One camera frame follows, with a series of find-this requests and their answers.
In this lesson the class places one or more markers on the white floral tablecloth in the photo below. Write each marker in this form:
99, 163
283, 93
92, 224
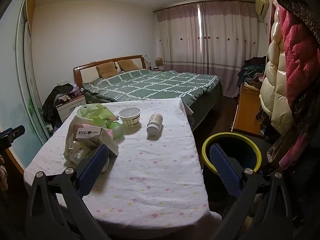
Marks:
155, 175

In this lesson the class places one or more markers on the white plastic bottle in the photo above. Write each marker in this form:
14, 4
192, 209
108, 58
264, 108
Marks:
155, 126

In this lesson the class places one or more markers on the pile of clothes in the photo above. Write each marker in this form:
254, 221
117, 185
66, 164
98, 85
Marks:
251, 70

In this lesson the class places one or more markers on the white wooden nightstand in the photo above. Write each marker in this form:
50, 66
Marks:
72, 106

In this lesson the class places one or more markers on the red quilted jacket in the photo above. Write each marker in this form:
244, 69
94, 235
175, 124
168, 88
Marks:
300, 62

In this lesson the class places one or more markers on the wall air conditioner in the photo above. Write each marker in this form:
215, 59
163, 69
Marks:
261, 3

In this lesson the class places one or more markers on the clear plastic bag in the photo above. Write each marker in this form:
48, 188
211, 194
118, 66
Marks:
75, 152

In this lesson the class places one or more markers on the glass wardrobe door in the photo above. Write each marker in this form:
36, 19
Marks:
15, 80

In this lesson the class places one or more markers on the dark clothes heap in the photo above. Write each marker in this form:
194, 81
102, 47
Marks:
53, 102

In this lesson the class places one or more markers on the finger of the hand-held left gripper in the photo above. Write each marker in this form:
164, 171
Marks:
13, 132

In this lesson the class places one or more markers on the green plastic cup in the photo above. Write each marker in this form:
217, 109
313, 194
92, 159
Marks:
117, 131

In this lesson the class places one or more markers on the green checked quilt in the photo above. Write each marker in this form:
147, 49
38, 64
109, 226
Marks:
155, 85

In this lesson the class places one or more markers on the pink floral garment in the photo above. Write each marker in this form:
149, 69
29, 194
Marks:
302, 145

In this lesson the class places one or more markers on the pink white curtain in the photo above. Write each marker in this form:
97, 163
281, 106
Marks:
190, 37

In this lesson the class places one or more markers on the person's left hand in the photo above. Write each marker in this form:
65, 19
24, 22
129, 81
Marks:
2, 173

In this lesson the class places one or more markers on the yellow rimmed dark bin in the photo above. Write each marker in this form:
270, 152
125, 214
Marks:
240, 150

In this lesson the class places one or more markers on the leopard print scarf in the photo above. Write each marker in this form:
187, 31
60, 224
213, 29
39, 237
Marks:
302, 12

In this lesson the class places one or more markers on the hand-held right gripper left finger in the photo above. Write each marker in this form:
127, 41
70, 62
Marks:
93, 171

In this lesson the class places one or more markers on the brown pillow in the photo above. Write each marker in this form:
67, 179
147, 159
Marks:
106, 70
128, 65

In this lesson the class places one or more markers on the wooden bed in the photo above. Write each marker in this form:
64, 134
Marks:
85, 71

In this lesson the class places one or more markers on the wooden desk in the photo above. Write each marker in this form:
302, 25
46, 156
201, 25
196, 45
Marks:
246, 110

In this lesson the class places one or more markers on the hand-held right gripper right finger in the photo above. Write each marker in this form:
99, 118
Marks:
225, 171

